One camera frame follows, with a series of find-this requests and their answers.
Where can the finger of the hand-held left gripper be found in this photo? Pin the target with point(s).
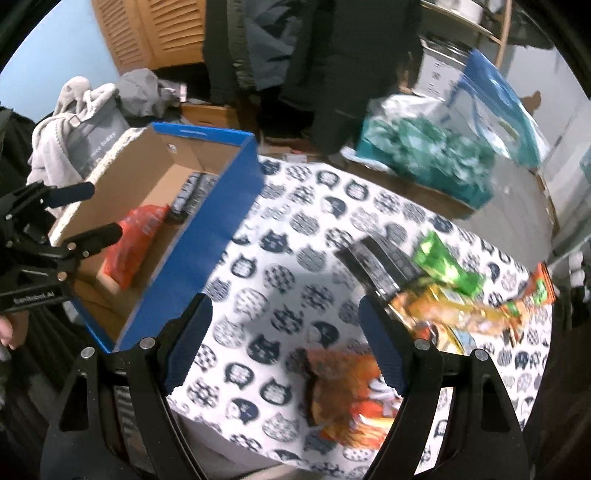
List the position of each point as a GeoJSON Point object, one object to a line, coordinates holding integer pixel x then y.
{"type": "Point", "coordinates": [71, 194]}
{"type": "Point", "coordinates": [99, 235]}

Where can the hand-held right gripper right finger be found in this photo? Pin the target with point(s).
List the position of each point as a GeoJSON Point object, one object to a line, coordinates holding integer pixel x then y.
{"type": "Point", "coordinates": [383, 348]}

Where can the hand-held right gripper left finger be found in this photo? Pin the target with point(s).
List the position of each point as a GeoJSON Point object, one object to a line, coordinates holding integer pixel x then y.
{"type": "Point", "coordinates": [189, 344]}

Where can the blue cardboard box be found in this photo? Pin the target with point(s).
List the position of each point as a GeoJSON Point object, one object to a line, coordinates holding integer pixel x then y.
{"type": "Point", "coordinates": [221, 230]}

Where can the person's left hand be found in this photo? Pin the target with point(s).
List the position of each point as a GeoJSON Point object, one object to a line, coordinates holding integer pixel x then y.
{"type": "Point", "coordinates": [11, 330]}

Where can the red snack packet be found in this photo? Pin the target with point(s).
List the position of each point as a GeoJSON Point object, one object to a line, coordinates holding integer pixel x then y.
{"type": "Point", "coordinates": [134, 244]}

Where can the grey fabric bag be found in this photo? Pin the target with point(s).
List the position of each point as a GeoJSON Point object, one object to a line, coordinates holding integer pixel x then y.
{"type": "Point", "coordinates": [99, 138]}

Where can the yellow snack packet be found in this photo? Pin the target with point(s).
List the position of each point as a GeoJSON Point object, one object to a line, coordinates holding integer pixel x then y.
{"type": "Point", "coordinates": [443, 309]}

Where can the black snack packets in row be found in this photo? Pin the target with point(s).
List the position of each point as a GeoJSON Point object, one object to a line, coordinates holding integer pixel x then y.
{"type": "Point", "coordinates": [191, 198]}

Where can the cat-print tablecloth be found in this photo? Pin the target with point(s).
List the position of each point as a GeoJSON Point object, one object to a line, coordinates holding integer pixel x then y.
{"type": "Point", "coordinates": [286, 277]}

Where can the grey garment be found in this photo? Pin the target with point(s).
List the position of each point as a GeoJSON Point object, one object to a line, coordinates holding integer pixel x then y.
{"type": "Point", "coordinates": [143, 92]}

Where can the orange and green snack packet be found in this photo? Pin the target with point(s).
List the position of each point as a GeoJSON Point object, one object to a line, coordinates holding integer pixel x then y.
{"type": "Point", "coordinates": [531, 295]}

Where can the brown cardboard box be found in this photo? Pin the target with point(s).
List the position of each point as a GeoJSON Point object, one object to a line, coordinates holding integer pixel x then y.
{"type": "Point", "coordinates": [207, 115]}

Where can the wooden louvred door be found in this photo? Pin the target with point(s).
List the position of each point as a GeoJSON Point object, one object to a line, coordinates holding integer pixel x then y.
{"type": "Point", "coordinates": [152, 32]}

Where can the teal plastic bag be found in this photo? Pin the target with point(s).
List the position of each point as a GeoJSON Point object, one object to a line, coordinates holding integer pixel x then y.
{"type": "Point", "coordinates": [415, 152]}

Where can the white bottles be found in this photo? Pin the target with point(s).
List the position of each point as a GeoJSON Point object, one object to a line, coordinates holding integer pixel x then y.
{"type": "Point", "coordinates": [577, 267]}

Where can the blue plastic bag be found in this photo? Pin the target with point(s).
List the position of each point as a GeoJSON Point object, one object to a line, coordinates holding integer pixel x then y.
{"type": "Point", "coordinates": [498, 101]}

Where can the dark hanging jackets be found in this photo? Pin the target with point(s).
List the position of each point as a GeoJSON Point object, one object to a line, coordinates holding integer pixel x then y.
{"type": "Point", "coordinates": [341, 69]}

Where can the wooden shelf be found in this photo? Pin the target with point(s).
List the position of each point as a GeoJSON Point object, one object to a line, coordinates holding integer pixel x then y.
{"type": "Point", "coordinates": [501, 37]}

